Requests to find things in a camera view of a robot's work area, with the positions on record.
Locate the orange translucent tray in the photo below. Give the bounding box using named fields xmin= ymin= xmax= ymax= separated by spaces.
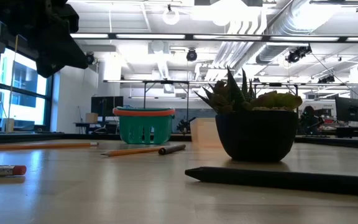
xmin=190 ymin=117 xmax=223 ymax=147

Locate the succulent in black pot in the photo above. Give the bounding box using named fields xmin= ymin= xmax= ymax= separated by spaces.
xmin=194 ymin=65 xmax=303 ymax=163

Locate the green basket with orange rim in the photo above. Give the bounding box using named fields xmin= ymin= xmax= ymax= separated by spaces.
xmin=112 ymin=106 xmax=176 ymax=145

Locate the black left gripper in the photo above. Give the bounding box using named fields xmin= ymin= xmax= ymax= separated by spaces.
xmin=23 ymin=0 xmax=90 ymax=78

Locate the black monitor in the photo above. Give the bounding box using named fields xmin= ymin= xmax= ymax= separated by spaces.
xmin=335 ymin=96 xmax=358 ymax=123
xmin=91 ymin=96 xmax=124 ymax=118

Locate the cardboard box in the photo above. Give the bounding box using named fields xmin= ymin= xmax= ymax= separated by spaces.
xmin=85 ymin=112 xmax=99 ymax=124

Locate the thin yellow cord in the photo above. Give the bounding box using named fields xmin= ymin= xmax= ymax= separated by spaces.
xmin=7 ymin=34 xmax=20 ymax=125

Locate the white cup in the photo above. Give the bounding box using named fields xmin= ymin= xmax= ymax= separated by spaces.
xmin=1 ymin=118 xmax=15 ymax=133

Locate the black overhead light bar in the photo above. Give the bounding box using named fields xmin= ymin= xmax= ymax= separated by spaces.
xmin=70 ymin=32 xmax=358 ymax=44

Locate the black aluminium table frame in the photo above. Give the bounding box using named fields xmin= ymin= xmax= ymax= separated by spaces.
xmin=0 ymin=132 xmax=358 ymax=151

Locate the white ring light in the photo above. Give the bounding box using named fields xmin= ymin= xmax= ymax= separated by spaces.
xmin=162 ymin=6 xmax=181 ymax=26

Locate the person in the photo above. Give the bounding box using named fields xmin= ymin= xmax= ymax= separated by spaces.
xmin=299 ymin=105 xmax=321 ymax=135

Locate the black metal rig frame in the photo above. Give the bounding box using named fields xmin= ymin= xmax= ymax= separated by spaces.
xmin=142 ymin=80 xmax=190 ymax=125

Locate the black mechanical device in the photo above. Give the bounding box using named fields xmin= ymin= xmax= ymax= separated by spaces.
xmin=177 ymin=116 xmax=196 ymax=134

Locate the dark desk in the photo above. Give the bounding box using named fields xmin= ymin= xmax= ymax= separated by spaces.
xmin=336 ymin=126 xmax=358 ymax=140

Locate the black ceiling camera cluster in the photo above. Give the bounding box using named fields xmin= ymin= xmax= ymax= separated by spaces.
xmin=285 ymin=45 xmax=313 ymax=64
xmin=318 ymin=74 xmax=336 ymax=84

